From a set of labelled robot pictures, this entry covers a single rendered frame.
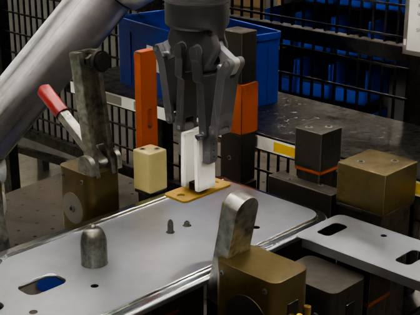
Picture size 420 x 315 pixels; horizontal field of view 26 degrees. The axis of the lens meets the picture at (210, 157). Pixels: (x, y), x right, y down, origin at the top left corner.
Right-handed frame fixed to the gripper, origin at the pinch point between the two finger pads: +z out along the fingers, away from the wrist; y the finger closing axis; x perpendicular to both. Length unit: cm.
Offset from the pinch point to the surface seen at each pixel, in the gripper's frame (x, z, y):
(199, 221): -5.0, 11.3, 4.8
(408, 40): -54, -5, 5
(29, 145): -144, 93, 250
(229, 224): 7.4, 2.5, -12.2
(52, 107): 1.0, -1.1, 28.1
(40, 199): -38, 41, 89
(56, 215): -34, 41, 79
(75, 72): 1.8, -7.5, 21.2
